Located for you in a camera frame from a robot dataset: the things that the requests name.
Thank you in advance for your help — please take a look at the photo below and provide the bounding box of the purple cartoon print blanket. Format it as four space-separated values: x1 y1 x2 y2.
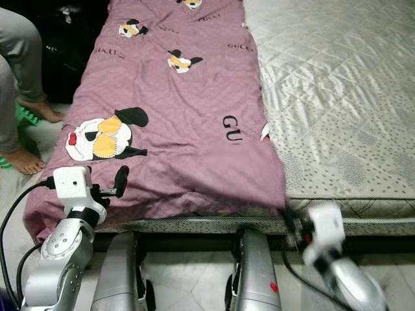
23 0 290 244

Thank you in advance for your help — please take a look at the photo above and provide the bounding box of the silver right robot leg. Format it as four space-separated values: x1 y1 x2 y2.
226 227 283 311

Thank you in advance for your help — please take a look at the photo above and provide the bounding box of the silver robot leg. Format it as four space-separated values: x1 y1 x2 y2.
226 227 283 311
91 231 150 311

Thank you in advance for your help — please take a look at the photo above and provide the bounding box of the silver left robot leg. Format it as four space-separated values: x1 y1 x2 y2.
91 231 150 311

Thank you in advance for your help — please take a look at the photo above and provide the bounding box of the person's bare foot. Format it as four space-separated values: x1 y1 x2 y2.
3 148 47 176
18 97 67 124

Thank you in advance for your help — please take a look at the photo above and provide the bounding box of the dark purple round object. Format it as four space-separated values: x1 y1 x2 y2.
0 288 18 311

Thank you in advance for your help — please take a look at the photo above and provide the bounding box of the person's grey trouser leg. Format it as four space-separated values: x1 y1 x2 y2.
0 58 22 155
0 8 48 104

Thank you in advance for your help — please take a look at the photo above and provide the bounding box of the black bag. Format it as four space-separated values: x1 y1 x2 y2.
32 0 112 104

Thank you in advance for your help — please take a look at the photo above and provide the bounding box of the quilted beige mattress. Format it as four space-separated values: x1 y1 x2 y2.
104 0 415 236

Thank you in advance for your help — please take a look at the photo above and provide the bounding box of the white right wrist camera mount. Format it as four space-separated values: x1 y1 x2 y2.
303 202 346 251

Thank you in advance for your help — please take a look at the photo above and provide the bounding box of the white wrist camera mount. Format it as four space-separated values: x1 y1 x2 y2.
303 202 346 251
53 166 107 218

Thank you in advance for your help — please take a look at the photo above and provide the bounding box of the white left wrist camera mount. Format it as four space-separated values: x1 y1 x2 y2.
53 166 107 218

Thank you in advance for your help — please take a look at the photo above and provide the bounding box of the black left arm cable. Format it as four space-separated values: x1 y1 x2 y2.
0 178 56 306

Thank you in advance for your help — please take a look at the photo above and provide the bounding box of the dark bed frame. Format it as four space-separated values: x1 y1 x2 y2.
104 232 415 256

